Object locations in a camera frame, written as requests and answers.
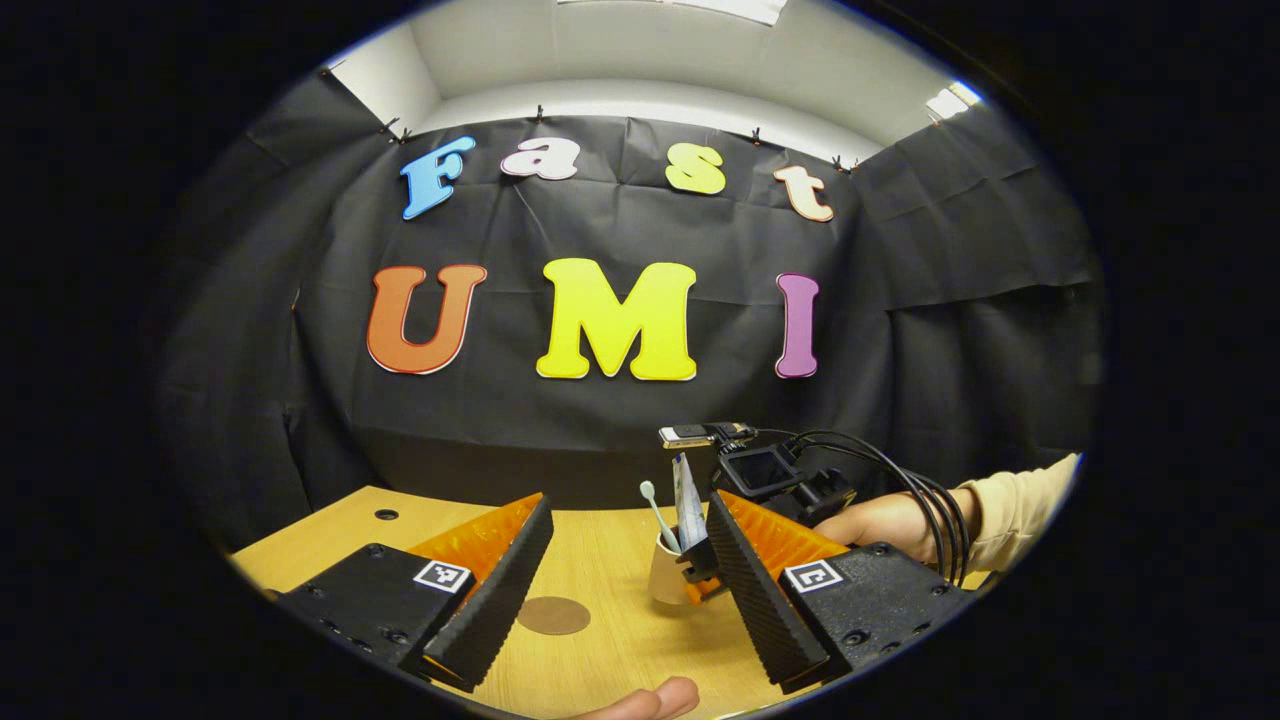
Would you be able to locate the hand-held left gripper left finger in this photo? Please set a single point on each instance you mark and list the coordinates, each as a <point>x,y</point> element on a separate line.
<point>500,590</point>

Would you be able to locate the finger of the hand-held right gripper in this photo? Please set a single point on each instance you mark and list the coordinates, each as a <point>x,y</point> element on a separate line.
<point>698,560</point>

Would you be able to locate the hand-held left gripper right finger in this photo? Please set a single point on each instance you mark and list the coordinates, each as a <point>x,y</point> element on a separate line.
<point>760,590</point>

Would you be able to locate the beige cup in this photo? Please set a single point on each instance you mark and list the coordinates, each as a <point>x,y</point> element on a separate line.
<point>665,580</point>

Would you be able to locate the white toothpaste tube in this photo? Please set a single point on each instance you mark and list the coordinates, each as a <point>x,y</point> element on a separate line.
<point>688,505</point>

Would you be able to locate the brown round coaster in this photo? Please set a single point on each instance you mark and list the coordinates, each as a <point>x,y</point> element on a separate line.
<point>553,615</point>

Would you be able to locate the white toothbrush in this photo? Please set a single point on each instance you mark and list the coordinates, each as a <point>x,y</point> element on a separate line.
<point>658,515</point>

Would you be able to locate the wooden desktop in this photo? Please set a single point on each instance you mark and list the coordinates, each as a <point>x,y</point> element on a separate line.
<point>600,560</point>

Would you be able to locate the black backdrop cloth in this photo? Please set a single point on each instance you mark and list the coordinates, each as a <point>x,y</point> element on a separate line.
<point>620,420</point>

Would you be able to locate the small ceiling light panel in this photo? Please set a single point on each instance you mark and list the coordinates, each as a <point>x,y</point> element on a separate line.
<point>952,100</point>

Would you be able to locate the long ceiling light panel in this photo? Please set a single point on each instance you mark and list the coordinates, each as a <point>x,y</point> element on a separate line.
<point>680,8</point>

